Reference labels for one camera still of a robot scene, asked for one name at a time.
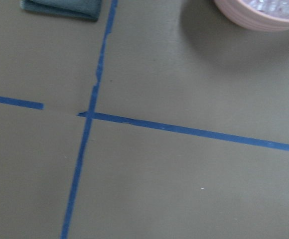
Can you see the grey yellow folded cloth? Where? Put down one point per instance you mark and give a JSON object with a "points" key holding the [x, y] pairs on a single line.
{"points": [[83, 9]]}

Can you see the pink bowl with ice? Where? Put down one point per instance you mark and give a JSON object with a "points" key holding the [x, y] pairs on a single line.
{"points": [[247, 17]]}

